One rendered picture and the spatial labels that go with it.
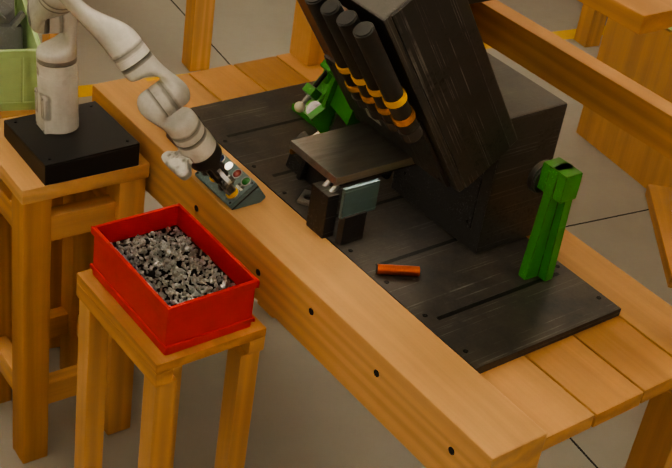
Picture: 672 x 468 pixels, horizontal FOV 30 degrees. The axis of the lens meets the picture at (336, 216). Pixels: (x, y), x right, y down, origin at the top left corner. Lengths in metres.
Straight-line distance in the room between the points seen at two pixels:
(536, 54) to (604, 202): 2.04
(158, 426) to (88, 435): 0.38
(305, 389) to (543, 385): 1.34
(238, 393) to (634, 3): 1.13
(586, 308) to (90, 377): 1.09
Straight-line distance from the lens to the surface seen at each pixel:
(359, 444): 3.55
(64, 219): 3.00
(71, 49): 2.90
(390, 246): 2.72
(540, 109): 2.65
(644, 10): 2.44
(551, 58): 2.88
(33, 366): 3.21
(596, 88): 2.80
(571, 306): 2.68
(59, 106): 2.96
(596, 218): 4.78
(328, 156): 2.55
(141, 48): 2.49
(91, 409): 2.91
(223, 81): 3.33
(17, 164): 2.97
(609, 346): 2.63
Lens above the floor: 2.41
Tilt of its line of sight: 33 degrees down
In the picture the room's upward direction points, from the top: 9 degrees clockwise
